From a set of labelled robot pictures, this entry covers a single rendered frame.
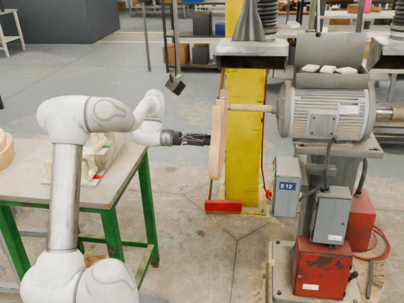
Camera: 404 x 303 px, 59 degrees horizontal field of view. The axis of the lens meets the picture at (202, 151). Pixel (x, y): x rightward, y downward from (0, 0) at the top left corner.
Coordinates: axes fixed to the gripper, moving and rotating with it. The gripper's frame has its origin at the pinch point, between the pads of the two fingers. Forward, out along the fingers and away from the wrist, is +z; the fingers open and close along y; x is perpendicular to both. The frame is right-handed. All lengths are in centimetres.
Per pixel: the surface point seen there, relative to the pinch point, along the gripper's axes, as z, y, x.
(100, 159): -54, 15, -8
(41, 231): -122, -25, -81
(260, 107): 22.1, 9.9, 19.6
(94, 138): -56, 14, 2
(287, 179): 34, 41, -1
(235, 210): 7, -89, -87
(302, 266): 47, 18, -56
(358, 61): 62, 5, 40
